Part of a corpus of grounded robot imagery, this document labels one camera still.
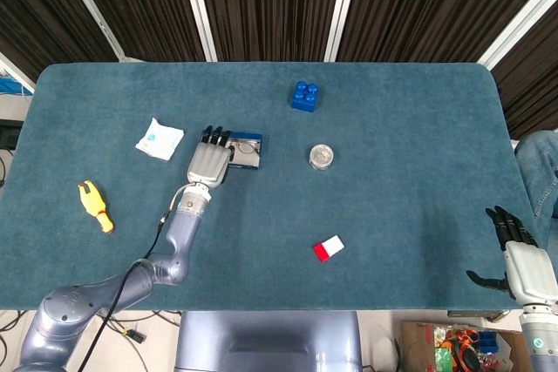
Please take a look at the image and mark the cardboard box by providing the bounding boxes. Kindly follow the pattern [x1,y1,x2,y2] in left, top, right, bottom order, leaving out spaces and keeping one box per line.
[399,320,531,372]

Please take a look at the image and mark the blue building block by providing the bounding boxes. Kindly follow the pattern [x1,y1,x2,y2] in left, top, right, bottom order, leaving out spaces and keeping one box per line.
[290,79,323,113]

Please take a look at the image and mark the black floor cable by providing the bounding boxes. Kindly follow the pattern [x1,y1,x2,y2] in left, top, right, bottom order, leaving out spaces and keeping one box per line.
[108,309,182,328]

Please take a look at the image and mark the blue plastic tray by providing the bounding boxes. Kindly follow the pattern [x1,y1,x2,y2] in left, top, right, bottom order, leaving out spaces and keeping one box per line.
[0,77,34,95]

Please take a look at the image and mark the blue glasses case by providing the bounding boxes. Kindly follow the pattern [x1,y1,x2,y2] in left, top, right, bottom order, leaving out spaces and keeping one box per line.
[224,131,265,172]

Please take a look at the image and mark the grey metal table bracket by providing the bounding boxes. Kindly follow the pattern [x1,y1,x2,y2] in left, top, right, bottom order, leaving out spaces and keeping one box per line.
[447,309,511,321]

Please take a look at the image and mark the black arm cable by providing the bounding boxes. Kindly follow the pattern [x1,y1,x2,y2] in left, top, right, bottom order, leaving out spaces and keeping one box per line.
[80,210,169,372]

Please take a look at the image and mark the green packet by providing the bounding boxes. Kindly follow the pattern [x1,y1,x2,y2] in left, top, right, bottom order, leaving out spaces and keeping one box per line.
[435,348,457,369]

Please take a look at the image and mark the yellow rubber chicken toy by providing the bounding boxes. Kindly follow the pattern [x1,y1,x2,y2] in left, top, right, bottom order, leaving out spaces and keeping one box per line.
[77,179,115,234]

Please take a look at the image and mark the teal table cloth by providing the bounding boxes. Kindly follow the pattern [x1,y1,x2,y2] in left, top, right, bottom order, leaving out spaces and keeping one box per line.
[0,62,541,312]

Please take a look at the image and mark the white tissue packet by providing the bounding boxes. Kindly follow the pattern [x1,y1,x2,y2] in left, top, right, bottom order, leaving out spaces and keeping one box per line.
[134,117,185,161]

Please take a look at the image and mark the clear round jar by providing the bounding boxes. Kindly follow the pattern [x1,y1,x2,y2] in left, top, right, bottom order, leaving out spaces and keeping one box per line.
[309,143,337,172]

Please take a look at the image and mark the blue-grey robot torso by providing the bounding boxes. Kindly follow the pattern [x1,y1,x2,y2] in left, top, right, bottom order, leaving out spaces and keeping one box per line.
[174,310,363,372]

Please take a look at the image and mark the dark brown curtain panel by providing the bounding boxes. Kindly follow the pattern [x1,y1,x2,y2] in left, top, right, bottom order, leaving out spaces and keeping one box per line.
[0,0,119,84]
[490,1,558,140]
[194,0,348,63]
[67,0,206,63]
[337,0,558,64]

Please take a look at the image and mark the red and white block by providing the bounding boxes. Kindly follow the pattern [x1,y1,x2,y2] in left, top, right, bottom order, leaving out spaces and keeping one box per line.
[313,234,345,264]

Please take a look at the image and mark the left black-fingered robot hand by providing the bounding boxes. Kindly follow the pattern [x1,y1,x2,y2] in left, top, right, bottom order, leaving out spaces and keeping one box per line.
[186,125,236,190]

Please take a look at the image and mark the person's leg in jeans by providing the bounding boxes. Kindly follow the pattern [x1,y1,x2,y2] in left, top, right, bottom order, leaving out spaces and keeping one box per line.
[514,129,558,220]

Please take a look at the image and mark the white partition post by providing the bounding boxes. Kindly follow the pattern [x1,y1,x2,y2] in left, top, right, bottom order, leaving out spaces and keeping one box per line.
[54,0,130,63]
[477,0,558,71]
[324,0,363,63]
[177,0,218,63]
[0,51,36,94]

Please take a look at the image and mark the wire-rimmed eyeglasses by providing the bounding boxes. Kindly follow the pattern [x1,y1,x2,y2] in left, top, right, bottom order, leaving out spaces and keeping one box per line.
[230,139,259,156]

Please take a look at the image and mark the right black-fingered robot hand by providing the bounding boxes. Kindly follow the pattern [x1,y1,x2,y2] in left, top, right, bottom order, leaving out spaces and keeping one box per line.
[466,205,558,306]

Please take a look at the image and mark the small blue plastic bin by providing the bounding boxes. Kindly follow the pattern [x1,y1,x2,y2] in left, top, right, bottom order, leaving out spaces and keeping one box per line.
[477,331,500,354]

